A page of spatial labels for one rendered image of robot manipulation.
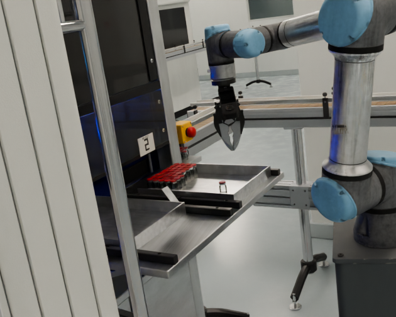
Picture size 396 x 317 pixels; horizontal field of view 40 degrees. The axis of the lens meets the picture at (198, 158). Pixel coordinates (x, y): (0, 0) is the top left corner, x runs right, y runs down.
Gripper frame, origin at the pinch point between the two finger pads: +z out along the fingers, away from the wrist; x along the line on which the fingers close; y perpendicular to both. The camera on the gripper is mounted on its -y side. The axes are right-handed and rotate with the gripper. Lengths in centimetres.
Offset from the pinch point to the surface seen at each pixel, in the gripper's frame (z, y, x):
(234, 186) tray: 13.9, 5.0, 0.8
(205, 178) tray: 13.8, 17.1, 9.8
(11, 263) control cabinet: -14, -95, 31
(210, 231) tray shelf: 14.2, -26.9, 9.0
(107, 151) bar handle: -22, -79, 20
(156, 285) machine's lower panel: 48, 12, 32
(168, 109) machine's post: -8.3, 32.0, 20.0
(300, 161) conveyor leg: 35, 92, -33
